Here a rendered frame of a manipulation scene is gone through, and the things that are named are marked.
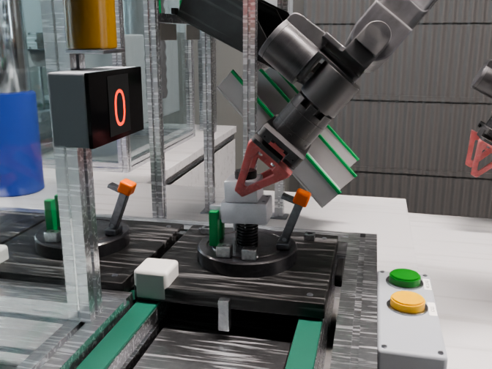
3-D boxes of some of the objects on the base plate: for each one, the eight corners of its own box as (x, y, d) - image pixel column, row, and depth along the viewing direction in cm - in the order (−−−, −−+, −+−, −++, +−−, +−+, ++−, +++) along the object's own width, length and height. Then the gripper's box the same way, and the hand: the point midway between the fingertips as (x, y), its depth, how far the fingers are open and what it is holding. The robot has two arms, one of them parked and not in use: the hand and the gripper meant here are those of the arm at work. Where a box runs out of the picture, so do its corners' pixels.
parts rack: (288, 214, 134) (296, -161, 113) (258, 276, 99) (261, -248, 79) (204, 209, 138) (197, -154, 118) (147, 266, 104) (123, -232, 83)
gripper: (334, 127, 66) (253, 217, 72) (340, 115, 76) (267, 194, 81) (291, 90, 66) (213, 181, 72) (302, 81, 76) (232, 163, 81)
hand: (245, 184), depth 76 cm, fingers closed on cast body, 4 cm apart
